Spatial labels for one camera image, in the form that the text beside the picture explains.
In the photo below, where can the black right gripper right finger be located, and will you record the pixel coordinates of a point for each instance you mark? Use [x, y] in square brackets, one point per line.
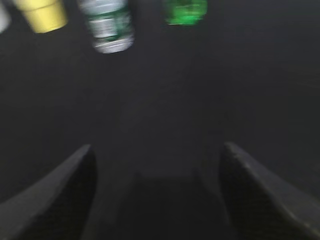
[260, 204]

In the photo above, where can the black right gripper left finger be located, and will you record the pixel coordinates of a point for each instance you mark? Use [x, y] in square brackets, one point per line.
[57, 206]

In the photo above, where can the clear water bottle green label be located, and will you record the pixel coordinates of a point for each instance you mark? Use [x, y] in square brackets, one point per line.
[110, 23]

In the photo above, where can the yellow paper cup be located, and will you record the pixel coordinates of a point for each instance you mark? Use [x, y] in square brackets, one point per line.
[43, 16]

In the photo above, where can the green soda bottle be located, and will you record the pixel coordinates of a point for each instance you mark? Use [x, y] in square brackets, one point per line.
[184, 12]

